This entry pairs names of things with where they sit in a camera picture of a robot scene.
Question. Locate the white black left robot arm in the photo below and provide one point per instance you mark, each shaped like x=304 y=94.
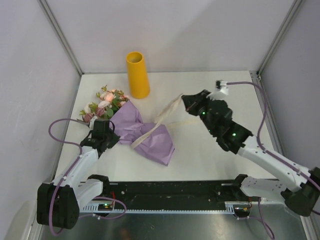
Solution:
x=59 y=202

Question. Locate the aluminium frame post right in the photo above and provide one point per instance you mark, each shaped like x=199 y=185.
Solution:
x=281 y=33

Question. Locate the aluminium frame post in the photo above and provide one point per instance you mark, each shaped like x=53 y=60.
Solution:
x=281 y=33
x=49 y=14

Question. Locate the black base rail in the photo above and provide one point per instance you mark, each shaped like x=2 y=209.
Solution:
x=154 y=196

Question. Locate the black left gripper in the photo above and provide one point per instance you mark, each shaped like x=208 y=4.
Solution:
x=115 y=138

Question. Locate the cream ribbon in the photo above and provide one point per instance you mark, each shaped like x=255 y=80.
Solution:
x=161 y=117

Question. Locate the purple pink wrapping paper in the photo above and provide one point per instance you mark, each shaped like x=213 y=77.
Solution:
x=150 y=140

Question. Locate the aluminium frame post left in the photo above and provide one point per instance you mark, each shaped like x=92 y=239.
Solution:
x=49 y=14

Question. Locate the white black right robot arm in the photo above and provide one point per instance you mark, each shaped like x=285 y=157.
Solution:
x=296 y=185

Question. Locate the pink artificial flower bunch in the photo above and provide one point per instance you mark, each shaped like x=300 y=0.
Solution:
x=110 y=101

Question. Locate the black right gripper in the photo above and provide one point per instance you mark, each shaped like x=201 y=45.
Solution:
x=191 y=102

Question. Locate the yellow cylindrical vase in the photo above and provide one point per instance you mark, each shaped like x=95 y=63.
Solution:
x=137 y=75

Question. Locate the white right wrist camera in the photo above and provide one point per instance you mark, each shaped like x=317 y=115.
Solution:
x=221 y=89

